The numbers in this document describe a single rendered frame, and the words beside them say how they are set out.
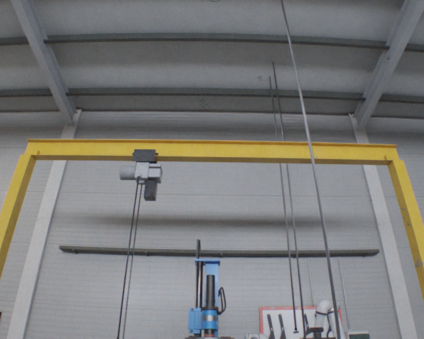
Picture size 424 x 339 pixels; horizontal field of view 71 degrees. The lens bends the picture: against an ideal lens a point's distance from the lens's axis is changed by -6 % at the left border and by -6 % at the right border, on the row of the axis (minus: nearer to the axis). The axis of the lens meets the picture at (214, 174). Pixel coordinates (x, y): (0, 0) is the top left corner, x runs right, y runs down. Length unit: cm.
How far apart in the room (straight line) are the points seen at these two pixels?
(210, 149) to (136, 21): 341
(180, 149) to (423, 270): 338
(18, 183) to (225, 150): 279
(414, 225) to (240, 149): 244
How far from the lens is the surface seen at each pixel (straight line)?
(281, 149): 447
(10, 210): 457
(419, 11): 684
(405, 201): 463
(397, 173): 480
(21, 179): 473
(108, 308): 628
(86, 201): 708
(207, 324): 393
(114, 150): 454
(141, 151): 433
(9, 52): 825
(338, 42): 703
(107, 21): 695
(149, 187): 406
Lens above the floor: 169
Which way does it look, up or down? 30 degrees up
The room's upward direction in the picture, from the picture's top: 1 degrees clockwise
